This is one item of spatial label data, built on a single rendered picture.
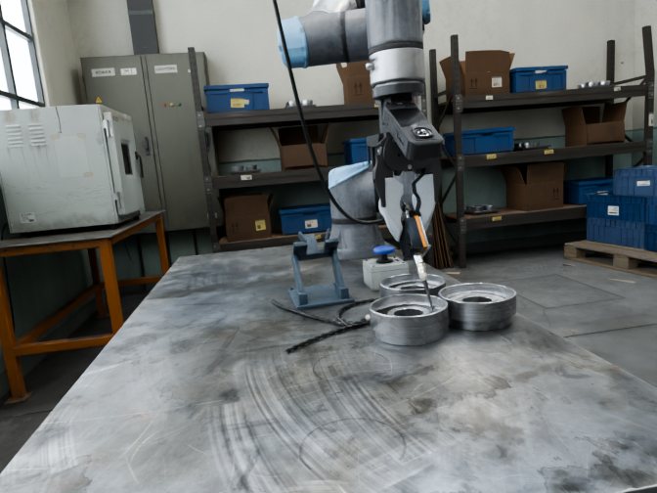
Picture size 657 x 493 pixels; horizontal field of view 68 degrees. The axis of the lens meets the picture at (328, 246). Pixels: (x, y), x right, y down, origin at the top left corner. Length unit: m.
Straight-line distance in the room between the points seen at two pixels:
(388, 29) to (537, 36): 4.93
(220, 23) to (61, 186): 2.49
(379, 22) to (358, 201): 0.58
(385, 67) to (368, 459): 0.48
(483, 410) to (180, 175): 4.11
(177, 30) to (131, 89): 0.70
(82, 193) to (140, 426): 2.38
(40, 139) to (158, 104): 1.78
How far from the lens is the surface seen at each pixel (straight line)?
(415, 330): 0.63
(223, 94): 4.21
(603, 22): 6.02
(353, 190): 1.19
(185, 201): 4.47
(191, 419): 0.53
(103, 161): 2.82
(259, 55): 4.78
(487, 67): 4.69
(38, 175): 2.92
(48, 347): 2.82
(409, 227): 0.68
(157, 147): 4.49
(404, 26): 0.69
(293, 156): 4.14
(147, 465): 0.47
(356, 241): 1.19
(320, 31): 0.81
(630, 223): 4.70
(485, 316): 0.68
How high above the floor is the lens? 1.04
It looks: 10 degrees down
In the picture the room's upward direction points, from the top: 5 degrees counter-clockwise
